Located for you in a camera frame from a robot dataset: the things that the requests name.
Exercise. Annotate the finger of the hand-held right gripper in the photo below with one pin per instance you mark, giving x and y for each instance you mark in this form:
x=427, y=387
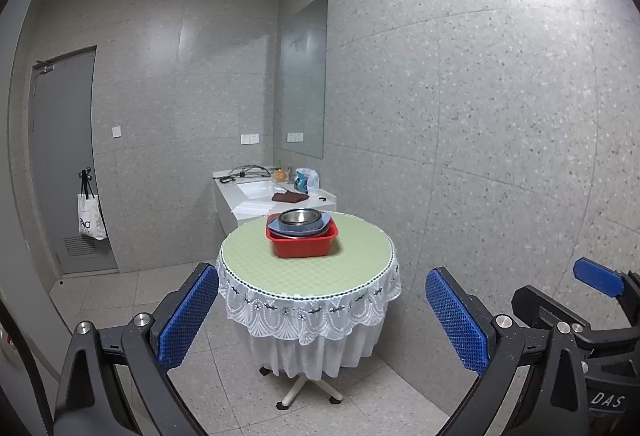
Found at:
x=597, y=273
x=540, y=303

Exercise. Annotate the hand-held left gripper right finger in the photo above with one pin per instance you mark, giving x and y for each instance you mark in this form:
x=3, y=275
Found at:
x=455, y=321

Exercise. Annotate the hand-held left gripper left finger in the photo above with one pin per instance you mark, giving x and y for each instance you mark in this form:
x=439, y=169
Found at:
x=185, y=316

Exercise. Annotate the red plastic basin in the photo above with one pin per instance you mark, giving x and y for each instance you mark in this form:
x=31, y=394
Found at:
x=305, y=247

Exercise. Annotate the blue square plate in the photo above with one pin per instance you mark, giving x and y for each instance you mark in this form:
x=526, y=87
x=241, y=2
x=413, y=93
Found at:
x=300, y=233

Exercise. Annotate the large steel bowl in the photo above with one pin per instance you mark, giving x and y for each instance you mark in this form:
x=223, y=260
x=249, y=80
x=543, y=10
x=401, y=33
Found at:
x=300, y=217

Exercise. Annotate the white sink counter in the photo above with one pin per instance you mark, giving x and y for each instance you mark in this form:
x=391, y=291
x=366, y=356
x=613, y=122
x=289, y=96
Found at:
x=230, y=201

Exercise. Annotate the door vent grille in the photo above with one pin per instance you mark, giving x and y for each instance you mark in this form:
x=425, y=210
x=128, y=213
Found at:
x=82, y=247

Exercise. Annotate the round table with lace cloth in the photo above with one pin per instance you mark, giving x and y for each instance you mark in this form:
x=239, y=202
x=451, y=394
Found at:
x=310, y=276

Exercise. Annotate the white tote bag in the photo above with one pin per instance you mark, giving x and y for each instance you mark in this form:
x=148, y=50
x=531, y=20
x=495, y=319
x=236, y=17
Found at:
x=91, y=221

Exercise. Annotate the white metal table base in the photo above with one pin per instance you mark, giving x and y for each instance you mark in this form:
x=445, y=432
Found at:
x=300, y=388

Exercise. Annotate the brown cloth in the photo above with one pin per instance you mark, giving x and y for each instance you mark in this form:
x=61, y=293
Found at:
x=289, y=196

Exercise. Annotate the orange container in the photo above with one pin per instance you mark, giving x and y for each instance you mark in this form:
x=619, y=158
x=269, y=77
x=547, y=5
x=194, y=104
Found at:
x=280, y=175

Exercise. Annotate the blue white plastic bag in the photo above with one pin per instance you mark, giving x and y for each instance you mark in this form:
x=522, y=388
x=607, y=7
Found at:
x=307, y=181

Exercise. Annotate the grey door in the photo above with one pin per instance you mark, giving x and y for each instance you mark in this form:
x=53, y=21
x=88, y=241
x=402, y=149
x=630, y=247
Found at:
x=62, y=131

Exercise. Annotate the door closer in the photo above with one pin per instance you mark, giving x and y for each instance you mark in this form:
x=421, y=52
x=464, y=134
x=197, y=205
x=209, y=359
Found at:
x=44, y=66

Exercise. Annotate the white double wall socket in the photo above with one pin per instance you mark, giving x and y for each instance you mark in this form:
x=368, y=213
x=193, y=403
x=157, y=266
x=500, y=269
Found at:
x=250, y=139

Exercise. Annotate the wall mirror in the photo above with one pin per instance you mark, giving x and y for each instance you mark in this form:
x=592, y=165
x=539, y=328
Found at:
x=302, y=76

